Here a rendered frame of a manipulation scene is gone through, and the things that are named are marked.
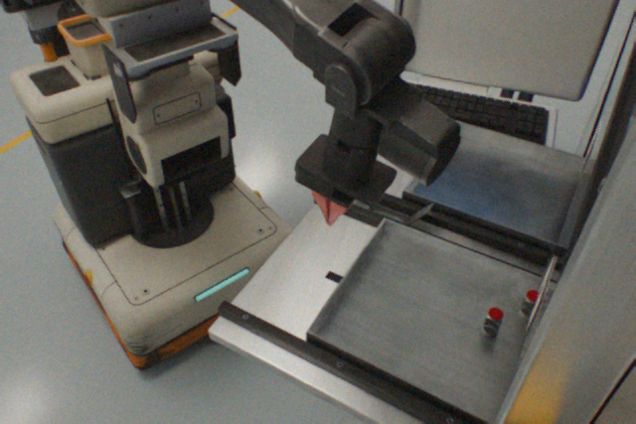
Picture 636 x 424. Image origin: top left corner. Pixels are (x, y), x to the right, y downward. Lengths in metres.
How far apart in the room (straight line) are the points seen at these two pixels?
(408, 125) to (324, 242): 0.47
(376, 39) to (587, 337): 0.29
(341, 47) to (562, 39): 1.05
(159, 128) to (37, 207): 1.27
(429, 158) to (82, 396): 1.55
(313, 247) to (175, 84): 0.60
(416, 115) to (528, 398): 0.27
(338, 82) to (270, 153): 2.09
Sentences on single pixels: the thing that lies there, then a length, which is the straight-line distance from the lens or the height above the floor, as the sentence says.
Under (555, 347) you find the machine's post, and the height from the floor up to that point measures 1.18.
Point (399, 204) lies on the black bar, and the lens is 0.98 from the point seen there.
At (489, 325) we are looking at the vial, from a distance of 0.83.
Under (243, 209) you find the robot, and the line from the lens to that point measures 1.88.
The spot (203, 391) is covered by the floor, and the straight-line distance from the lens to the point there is 1.81.
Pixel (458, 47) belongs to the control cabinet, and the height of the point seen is 0.90.
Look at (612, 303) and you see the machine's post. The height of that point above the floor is 1.25.
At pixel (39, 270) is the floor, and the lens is 2.29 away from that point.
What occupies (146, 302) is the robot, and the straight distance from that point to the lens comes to 1.68.
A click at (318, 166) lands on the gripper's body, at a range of 0.61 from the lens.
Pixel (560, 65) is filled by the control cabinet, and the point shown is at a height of 0.90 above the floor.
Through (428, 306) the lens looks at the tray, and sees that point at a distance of 0.86.
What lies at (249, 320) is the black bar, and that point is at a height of 0.90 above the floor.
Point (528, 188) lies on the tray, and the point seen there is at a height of 0.88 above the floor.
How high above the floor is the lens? 1.56
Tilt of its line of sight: 42 degrees down
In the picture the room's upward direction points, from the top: straight up
